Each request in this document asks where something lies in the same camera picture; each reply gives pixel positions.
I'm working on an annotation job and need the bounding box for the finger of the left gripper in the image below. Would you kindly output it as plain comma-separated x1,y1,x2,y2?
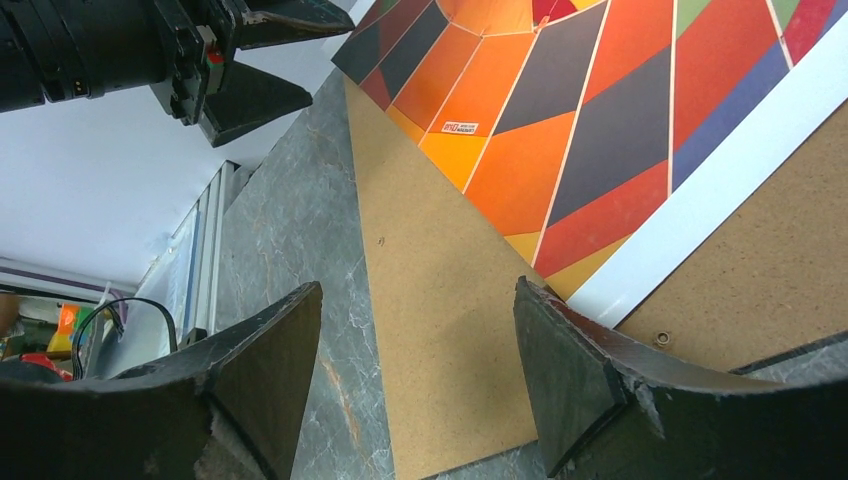
199,62,313,147
238,0,355,50

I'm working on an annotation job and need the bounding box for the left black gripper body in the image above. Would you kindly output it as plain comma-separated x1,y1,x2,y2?
148,1,243,126

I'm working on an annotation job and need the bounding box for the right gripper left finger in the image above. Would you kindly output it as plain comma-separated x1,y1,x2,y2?
1,282,323,479

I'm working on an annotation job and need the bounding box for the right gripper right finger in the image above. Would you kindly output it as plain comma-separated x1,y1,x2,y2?
513,277,847,479

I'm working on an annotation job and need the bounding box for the hot air balloon photo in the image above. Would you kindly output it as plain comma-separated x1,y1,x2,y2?
333,0,847,327

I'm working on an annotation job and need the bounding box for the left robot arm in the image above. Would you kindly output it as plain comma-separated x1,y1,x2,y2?
1,0,355,147

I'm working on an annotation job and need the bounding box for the brown cardboard backing board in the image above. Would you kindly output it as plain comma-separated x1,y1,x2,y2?
344,80,847,479

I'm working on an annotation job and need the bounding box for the aluminium rail frame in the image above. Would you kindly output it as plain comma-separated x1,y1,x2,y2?
137,161,254,343

